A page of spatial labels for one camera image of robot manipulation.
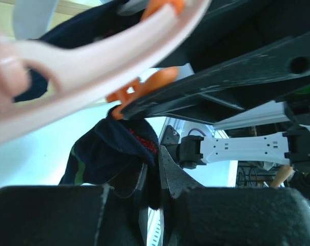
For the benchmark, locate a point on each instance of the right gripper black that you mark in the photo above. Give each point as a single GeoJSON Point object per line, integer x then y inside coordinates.
{"type": "Point", "coordinates": [237, 31]}

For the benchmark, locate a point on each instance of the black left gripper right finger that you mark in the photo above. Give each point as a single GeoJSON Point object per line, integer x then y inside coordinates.
{"type": "Point", "coordinates": [195, 215]}

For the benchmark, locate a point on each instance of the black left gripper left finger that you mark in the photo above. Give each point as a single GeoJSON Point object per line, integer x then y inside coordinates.
{"type": "Point", "coordinates": [115, 213]}

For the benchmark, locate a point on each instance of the navy green striped sock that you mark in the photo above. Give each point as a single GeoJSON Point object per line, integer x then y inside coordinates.
{"type": "Point", "coordinates": [108, 148]}

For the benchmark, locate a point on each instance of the orange clothes peg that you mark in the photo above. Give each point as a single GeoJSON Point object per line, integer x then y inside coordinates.
{"type": "Point", "coordinates": [135, 89]}

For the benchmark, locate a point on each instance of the santa pattern sock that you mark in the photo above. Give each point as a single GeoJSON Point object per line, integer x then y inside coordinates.
{"type": "Point", "coordinates": [72, 52]}

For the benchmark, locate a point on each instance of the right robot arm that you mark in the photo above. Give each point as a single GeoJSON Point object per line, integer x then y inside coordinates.
{"type": "Point", "coordinates": [272, 132]}

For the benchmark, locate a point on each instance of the pink round clip hanger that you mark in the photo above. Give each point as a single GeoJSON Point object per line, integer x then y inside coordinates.
{"type": "Point", "coordinates": [142, 46]}

